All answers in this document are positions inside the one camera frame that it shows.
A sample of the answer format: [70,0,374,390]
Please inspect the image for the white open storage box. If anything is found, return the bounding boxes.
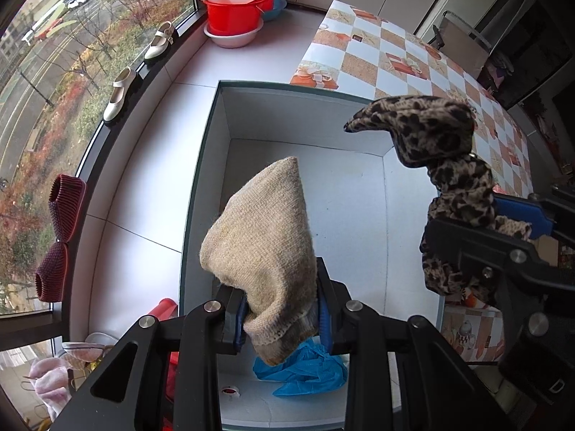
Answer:
[179,80,447,430]

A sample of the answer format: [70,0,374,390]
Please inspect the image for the beige knit hat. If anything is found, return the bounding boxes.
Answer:
[199,157,318,366]

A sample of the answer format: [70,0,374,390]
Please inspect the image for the cream shoe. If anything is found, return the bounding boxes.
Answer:
[102,66,137,124]
[144,22,174,61]

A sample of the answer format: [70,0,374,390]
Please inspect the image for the folding chair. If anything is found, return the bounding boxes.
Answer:
[431,11,492,79]

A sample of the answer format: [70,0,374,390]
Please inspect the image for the blue basin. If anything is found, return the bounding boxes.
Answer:
[262,0,288,22]

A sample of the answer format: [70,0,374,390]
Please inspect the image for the cream shoe near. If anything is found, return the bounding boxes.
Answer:
[102,66,137,124]

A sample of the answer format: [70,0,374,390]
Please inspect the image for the cream shoe far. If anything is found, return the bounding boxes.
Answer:
[144,22,174,61]

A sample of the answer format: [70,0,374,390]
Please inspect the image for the leopard print scrunchie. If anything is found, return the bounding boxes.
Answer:
[343,93,533,297]

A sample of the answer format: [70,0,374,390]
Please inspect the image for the checkered printed tablecloth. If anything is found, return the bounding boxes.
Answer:
[290,1,533,363]

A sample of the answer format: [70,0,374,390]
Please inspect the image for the red plastic bucket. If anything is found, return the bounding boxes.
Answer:
[207,0,274,36]

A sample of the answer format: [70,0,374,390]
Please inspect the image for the blue cloth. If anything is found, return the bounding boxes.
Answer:
[252,339,348,398]

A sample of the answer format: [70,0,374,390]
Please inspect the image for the dark red knit slipper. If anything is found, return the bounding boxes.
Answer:
[49,174,87,243]
[35,241,68,302]

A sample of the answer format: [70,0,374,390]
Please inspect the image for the white basin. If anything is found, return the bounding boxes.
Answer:
[204,19,263,49]

